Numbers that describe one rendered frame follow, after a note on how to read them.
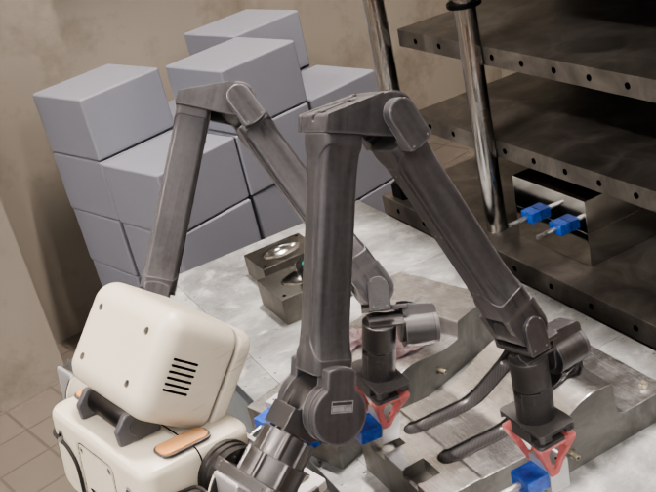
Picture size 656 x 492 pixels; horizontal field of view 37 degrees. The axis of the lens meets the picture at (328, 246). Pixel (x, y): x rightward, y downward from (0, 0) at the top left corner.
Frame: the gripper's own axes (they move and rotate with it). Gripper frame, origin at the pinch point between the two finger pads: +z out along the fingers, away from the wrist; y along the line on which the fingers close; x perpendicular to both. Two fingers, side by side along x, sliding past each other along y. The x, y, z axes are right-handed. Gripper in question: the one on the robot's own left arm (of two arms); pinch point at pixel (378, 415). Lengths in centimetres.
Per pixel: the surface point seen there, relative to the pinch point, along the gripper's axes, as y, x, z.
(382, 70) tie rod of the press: 112, -71, -18
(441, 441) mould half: -7.0, -8.6, 4.5
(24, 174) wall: 270, 4, 57
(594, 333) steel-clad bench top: 9, -59, 9
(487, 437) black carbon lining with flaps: -10.9, -15.6, 3.8
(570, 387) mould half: -14.9, -29.8, -4.2
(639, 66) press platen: 25, -79, -42
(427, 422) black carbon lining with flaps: 0.0, -10.3, 5.7
